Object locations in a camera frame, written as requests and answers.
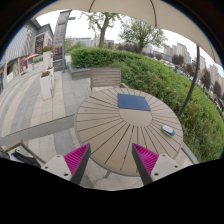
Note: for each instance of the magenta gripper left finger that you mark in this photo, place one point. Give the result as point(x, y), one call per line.
point(70, 167)

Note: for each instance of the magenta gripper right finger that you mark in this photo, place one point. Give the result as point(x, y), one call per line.
point(152, 166)

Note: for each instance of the white teal computer mouse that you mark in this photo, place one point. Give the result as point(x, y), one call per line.
point(168, 130)

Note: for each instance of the blue mouse pad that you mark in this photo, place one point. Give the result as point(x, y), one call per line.
point(126, 101)

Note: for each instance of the grey bench seat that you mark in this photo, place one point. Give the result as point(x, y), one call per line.
point(37, 131)

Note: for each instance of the round slatted patio table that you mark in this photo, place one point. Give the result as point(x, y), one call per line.
point(111, 130)

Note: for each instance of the trimmed green hedge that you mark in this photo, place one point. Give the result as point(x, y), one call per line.
point(203, 126)

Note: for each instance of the near white planter box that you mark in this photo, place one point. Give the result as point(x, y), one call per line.
point(46, 85)

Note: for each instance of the white planter box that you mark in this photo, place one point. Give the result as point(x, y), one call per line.
point(46, 52)
point(46, 85)

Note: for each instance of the wooden slatted chair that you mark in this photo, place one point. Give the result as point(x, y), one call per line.
point(105, 77)

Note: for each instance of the far white planter box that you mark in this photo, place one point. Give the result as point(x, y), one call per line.
point(46, 52)

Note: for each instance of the curved black umbrella pole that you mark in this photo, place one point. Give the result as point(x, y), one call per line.
point(192, 82)

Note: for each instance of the tall grey signage pylon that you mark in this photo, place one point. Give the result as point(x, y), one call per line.
point(59, 62)

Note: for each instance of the beige patio umbrella canopy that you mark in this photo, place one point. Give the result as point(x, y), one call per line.
point(157, 13)

